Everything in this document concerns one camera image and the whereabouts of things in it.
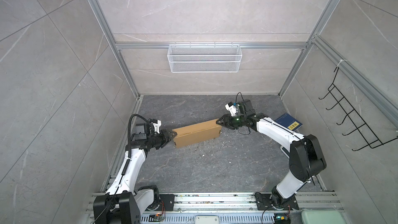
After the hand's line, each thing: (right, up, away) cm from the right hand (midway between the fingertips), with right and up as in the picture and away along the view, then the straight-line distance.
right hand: (218, 122), depth 87 cm
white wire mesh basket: (-9, +41, +14) cm, 44 cm away
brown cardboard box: (-14, -6, -6) cm, 16 cm away
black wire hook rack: (+58, +2, -22) cm, 62 cm away
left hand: (-24, -5, -5) cm, 26 cm away
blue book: (+50, -1, +16) cm, 53 cm away
